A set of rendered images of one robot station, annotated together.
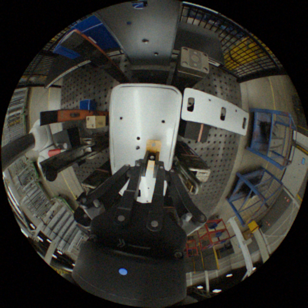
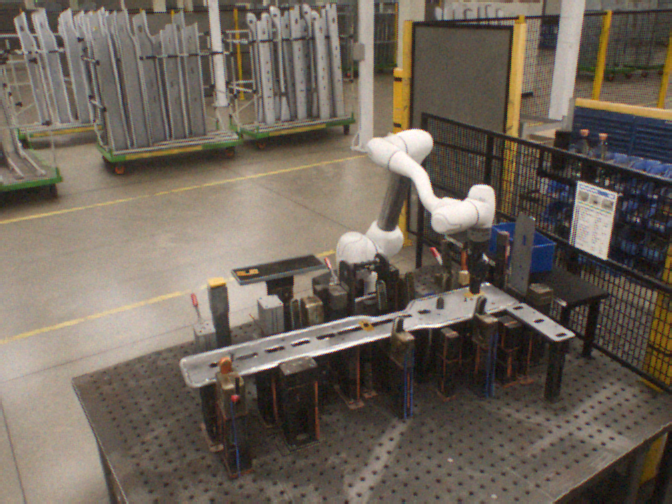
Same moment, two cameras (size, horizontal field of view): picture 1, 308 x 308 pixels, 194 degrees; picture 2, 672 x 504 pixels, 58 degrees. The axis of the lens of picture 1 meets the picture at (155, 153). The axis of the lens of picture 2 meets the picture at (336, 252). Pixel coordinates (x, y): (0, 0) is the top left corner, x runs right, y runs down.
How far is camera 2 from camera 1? 2.48 m
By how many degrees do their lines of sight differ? 77
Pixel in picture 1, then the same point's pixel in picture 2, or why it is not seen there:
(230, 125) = (540, 327)
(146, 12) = (524, 249)
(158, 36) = (525, 265)
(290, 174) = not seen: outside the picture
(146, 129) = not seen: hidden behind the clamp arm
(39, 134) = (395, 239)
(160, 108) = (498, 300)
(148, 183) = (443, 312)
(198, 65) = (537, 289)
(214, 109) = (533, 316)
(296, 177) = not seen: outside the picture
